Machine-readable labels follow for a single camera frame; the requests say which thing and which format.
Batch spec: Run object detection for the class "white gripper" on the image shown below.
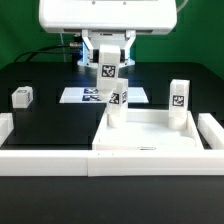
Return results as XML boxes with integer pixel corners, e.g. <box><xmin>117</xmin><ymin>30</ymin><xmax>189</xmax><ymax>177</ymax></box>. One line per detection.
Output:
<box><xmin>39</xmin><ymin>0</ymin><xmax>177</xmax><ymax>62</ymax></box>

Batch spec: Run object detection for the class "white square tabletop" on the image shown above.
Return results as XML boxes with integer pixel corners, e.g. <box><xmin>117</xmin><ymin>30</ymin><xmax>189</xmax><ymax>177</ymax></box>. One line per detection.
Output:
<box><xmin>92</xmin><ymin>108</ymin><xmax>203</xmax><ymax>151</ymax></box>

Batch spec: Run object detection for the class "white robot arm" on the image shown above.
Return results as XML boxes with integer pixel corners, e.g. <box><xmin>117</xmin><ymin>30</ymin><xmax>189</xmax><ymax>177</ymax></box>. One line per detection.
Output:
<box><xmin>39</xmin><ymin>0</ymin><xmax>177</xmax><ymax>66</ymax></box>

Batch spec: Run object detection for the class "white sheet with tags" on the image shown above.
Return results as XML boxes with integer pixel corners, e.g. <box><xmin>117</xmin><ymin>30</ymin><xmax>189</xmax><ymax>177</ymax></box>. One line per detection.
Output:
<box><xmin>60</xmin><ymin>87</ymin><xmax>148</xmax><ymax>103</ymax></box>

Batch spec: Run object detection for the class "white U-shaped fence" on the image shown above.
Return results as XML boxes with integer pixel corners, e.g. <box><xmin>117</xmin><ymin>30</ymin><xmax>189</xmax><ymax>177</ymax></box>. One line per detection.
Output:
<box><xmin>0</xmin><ymin>113</ymin><xmax>224</xmax><ymax>177</ymax></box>

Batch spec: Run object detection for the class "black cable with connector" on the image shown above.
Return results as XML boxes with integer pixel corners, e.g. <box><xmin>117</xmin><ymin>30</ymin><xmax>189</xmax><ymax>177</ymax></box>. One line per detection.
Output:
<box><xmin>13</xmin><ymin>41</ymin><xmax>83</xmax><ymax>64</ymax></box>

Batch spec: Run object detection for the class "white thin cable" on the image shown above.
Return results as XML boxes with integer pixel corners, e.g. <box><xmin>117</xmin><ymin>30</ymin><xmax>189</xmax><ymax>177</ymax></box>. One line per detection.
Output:
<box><xmin>59</xmin><ymin>32</ymin><xmax>67</xmax><ymax>63</ymax></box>

